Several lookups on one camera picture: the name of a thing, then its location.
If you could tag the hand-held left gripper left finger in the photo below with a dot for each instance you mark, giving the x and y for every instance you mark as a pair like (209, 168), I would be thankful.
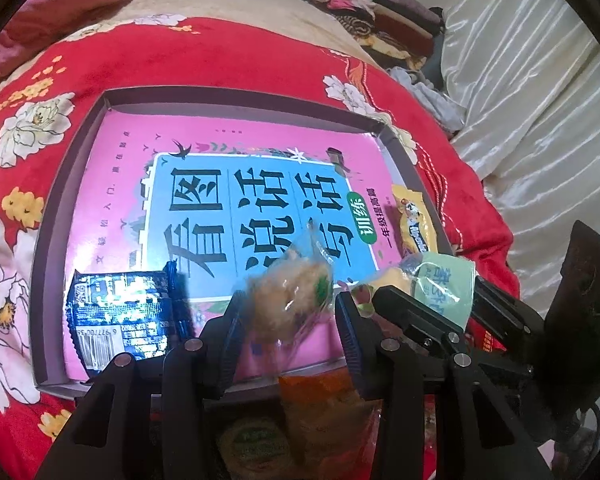
(230, 350)

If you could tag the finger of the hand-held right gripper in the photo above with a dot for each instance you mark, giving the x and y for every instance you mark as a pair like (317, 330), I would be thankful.
(505, 315)
(415, 315)

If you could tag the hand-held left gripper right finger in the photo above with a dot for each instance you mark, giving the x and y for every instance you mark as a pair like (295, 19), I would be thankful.
(352, 345)

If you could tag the light green snack packet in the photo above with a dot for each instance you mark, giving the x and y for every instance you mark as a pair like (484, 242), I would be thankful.
(440, 285)

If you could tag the orange crispy snack packet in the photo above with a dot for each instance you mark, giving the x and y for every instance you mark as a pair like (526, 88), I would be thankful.
(325, 410)

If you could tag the clear peanut brittle packet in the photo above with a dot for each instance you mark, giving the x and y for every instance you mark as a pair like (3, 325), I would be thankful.
(285, 295)

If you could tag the yellow candy bar packet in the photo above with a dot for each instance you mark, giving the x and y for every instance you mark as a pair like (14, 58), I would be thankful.
(415, 220)

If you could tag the round green label pastry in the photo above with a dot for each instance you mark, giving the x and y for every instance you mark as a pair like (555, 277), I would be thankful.
(252, 442)

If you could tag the blue snack packet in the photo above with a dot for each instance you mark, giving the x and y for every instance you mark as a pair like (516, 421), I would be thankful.
(125, 320)

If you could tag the dark shallow cardboard box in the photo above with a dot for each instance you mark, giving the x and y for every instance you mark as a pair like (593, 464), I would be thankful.
(230, 105)

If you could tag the white satin curtain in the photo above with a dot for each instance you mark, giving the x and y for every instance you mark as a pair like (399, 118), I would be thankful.
(530, 110)

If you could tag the pink book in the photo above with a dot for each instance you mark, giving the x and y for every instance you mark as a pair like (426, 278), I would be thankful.
(130, 160)

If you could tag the grey white crumpled cloth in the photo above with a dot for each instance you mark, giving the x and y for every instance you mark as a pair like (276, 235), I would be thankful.
(430, 100)

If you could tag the stack of folded clothes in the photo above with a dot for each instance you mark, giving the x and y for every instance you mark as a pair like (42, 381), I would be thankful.
(380, 10)

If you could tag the red floral blanket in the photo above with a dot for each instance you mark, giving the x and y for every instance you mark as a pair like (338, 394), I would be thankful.
(130, 55)

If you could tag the beige blanket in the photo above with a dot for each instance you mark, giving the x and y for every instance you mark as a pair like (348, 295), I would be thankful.
(230, 5)

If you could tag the pink quilt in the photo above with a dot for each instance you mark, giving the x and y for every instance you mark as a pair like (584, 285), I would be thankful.
(55, 5)

